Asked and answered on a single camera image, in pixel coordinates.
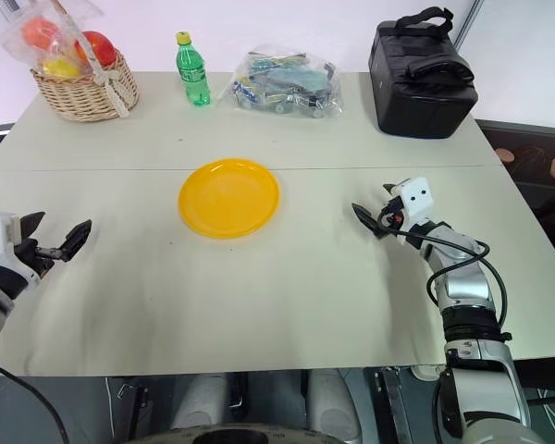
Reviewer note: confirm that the clear bag of parts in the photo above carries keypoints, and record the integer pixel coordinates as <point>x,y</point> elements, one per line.
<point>284,83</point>

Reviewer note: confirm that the yellow plastic plate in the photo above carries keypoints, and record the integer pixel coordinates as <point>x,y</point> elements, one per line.
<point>229,198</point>

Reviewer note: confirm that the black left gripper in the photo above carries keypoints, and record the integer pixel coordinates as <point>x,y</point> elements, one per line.
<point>33,260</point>

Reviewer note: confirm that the black fabric carry bag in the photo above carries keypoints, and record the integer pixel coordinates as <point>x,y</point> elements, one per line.
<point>421,88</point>

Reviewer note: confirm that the dark side table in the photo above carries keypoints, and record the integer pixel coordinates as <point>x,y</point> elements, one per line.
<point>522,171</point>

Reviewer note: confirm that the yellow lemon in bag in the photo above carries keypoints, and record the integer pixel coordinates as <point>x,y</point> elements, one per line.
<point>61,68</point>

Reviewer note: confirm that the red apple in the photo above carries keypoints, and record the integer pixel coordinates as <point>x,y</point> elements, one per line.
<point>99,47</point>

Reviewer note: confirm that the white ribbon tag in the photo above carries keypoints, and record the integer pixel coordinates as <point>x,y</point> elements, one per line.
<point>115,94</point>

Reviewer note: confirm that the grey rounded robot leg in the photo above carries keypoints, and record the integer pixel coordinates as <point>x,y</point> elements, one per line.
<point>199,400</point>
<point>333,402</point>

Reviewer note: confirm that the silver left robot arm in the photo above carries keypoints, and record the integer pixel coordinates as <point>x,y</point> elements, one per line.
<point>0,282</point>

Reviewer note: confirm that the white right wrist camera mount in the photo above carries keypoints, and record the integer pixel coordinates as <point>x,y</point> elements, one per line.
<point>416,200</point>

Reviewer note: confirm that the small brown round disc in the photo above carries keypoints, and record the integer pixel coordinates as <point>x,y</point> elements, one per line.
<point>504,153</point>

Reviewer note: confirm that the black metal table bracket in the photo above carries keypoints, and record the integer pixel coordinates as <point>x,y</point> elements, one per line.
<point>136,404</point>
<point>393,402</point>

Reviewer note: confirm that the clear plastic fruit bag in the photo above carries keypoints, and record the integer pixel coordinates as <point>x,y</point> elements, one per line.
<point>60,32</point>

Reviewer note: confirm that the dark rounded robot torso rim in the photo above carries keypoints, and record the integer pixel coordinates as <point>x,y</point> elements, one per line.
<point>240,435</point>

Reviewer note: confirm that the green plastic bottle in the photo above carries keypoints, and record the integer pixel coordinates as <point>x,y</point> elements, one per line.
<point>193,69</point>

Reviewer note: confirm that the woven wicker basket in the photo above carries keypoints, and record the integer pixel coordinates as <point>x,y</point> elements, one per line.
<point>81,92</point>

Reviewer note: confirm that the orange fruit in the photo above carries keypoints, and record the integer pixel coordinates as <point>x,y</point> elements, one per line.
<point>39,31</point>

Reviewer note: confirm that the white paper sheet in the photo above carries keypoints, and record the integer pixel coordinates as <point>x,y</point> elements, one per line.
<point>10,7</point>

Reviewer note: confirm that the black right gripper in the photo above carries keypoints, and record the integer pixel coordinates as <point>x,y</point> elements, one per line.
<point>390,213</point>

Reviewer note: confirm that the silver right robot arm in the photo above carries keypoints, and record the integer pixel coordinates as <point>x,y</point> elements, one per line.
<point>467,282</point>

